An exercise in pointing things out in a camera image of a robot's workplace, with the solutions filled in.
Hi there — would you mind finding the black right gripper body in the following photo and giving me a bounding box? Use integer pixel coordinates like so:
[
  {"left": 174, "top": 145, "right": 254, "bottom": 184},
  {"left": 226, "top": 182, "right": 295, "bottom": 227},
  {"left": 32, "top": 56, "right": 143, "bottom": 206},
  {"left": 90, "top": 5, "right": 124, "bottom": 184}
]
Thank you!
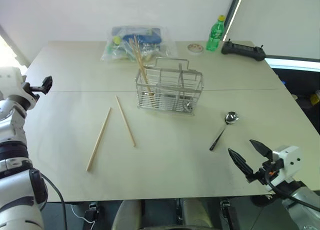
[{"left": 245, "top": 156, "right": 285, "bottom": 188}]

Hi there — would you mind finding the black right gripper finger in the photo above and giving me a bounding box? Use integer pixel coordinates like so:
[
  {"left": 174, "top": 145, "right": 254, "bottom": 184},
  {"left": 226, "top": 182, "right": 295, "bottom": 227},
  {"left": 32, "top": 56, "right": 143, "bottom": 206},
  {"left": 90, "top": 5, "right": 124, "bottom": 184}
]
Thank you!
[
  {"left": 249, "top": 139, "right": 273, "bottom": 160},
  {"left": 227, "top": 147, "right": 254, "bottom": 178}
]

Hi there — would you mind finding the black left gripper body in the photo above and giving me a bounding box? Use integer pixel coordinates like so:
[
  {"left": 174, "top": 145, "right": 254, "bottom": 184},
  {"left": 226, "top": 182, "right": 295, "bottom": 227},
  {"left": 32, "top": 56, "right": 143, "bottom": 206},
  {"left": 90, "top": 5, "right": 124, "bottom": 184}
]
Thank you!
[{"left": 23, "top": 81, "right": 45, "bottom": 100}]

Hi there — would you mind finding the black table clamp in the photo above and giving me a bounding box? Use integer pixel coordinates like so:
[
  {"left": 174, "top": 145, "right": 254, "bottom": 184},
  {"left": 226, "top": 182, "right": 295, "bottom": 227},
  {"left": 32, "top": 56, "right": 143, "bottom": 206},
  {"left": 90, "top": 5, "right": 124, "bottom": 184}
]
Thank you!
[
  {"left": 219, "top": 199, "right": 238, "bottom": 226},
  {"left": 84, "top": 201, "right": 101, "bottom": 223}
]

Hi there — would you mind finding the grey rounded shape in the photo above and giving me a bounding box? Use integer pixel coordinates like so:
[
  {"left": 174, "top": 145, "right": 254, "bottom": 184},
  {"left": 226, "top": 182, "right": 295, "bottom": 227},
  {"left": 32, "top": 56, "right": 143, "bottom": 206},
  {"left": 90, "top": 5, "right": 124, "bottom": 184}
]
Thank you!
[
  {"left": 181, "top": 198, "right": 215, "bottom": 230},
  {"left": 111, "top": 199, "right": 143, "bottom": 230}
]

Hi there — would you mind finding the wooden chopstick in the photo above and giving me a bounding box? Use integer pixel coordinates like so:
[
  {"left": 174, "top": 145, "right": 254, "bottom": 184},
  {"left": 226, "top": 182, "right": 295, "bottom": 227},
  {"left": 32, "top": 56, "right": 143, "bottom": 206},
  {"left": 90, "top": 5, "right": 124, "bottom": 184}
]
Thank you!
[
  {"left": 115, "top": 95, "right": 137, "bottom": 148},
  {"left": 128, "top": 38, "right": 153, "bottom": 96},
  {"left": 85, "top": 106, "right": 112, "bottom": 173},
  {"left": 133, "top": 35, "right": 152, "bottom": 93}
]

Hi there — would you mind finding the clear plastic bag of items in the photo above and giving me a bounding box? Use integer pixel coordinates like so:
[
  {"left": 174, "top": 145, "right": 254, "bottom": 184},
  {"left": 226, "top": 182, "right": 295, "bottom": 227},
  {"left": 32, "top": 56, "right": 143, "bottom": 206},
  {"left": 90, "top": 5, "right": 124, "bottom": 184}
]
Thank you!
[{"left": 100, "top": 25, "right": 178, "bottom": 64}]

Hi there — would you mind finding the black remote controller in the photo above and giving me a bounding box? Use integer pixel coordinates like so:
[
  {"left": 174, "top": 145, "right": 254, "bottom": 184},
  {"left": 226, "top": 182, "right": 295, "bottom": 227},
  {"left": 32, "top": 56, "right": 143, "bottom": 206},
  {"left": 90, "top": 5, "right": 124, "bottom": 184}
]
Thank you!
[{"left": 220, "top": 38, "right": 267, "bottom": 62}]

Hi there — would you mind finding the blue flat package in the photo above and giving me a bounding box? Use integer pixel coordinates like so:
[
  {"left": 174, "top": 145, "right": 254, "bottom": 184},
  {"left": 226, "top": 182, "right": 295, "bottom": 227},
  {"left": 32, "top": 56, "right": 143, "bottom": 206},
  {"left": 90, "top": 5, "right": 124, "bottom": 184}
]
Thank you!
[{"left": 122, "top": 27, "right": 162, "bottom": 45}]

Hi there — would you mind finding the small round white dish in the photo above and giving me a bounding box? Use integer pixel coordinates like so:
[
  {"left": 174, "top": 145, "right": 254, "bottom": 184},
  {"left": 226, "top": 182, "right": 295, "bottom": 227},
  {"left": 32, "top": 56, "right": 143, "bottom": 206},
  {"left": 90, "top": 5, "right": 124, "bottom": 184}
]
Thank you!
[{"left": 186, "top": 42, "right": 205, "bottom": 55}]

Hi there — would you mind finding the green bottle with yellow cap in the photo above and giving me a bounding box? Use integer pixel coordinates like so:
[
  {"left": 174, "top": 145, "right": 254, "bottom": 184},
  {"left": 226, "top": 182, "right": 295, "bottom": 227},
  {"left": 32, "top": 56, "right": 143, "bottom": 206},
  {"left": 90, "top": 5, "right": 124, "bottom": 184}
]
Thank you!
[{"left": 205, "top": 14, "right": 227, "bottom": 52}]

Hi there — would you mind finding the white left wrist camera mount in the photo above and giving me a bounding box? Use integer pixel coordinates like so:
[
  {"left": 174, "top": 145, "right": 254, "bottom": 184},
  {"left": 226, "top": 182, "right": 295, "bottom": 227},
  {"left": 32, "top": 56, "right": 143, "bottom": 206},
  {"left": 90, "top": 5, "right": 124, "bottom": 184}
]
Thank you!
[{"left": 0, "top": 66, "right": 37, "bottom": 110}]

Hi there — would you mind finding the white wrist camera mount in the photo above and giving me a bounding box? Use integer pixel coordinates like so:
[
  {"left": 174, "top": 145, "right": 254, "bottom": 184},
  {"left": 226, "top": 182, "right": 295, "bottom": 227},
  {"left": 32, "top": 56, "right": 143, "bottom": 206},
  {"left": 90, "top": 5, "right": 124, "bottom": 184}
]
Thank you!
[
  {"left": 266, "top": 145, "right": 303, "bottom": 191},
  {"left": 0, "top": 66, "right": 37, "bottom": 110}
]

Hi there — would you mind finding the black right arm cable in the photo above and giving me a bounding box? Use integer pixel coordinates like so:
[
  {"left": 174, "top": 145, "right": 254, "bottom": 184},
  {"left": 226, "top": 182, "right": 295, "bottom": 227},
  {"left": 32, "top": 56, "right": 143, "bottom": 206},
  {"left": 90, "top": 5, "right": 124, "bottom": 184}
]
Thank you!
[{"left": 263, "top": 173, "right": 320, "bottom": 213}]

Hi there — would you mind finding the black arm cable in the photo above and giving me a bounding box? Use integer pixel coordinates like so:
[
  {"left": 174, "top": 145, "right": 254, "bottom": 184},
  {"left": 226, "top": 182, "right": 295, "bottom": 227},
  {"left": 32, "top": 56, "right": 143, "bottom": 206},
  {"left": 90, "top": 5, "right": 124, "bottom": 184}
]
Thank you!
[
  {"left": 29, "top": 168, "right": 68, "bottom": 230},
  {"left": 263, "top": 173, "right": 320, "bottom": 213}
]

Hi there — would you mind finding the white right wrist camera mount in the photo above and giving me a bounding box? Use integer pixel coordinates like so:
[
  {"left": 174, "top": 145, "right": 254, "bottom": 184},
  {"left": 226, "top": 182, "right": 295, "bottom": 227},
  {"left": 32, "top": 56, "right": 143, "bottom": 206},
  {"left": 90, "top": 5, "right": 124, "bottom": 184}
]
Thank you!
[{"left": 266, "top": 145, "right": 303, "bottom": 191}]

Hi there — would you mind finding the black-handled metal spoon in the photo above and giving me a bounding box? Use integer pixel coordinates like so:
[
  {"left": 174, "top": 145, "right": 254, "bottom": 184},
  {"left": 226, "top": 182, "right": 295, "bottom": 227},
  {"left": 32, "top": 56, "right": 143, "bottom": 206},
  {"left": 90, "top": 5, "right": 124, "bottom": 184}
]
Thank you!
[
  {"left": 178, "top": 62, "right": 193, "bottom": 111},
  {"left": 209, "top": 111, "right": 240, "bottom": 152}
]

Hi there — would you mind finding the metal wire cutlery basket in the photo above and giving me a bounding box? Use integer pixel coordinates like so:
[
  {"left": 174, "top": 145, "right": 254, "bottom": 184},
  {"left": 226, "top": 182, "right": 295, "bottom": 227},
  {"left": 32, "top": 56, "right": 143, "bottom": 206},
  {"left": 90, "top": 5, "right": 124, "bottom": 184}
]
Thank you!
[{"left": 135, "top": 56, "right": 205, "bottom": 117}]

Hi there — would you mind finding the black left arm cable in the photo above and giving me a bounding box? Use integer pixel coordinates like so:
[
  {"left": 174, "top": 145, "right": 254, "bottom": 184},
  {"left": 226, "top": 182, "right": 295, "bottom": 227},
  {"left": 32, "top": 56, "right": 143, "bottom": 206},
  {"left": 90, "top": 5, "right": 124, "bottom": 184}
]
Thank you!
[{"left": 29, "top": 168, "right": 68, "bottom": 230}]

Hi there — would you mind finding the thin white cable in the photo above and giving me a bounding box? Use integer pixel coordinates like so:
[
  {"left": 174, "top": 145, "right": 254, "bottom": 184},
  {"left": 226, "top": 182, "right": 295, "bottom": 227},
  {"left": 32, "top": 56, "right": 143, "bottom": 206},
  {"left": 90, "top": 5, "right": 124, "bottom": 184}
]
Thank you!
[{"left": 71, "top": 204, "right": 95, "bottom": 225}]

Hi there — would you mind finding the black window frame strip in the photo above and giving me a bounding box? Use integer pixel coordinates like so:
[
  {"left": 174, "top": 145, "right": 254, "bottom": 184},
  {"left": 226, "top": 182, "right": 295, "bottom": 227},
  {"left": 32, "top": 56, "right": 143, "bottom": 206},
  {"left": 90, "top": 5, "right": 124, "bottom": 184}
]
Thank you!
[{"left": 223, "top": 0, "right": 247, "bottom": 42}]

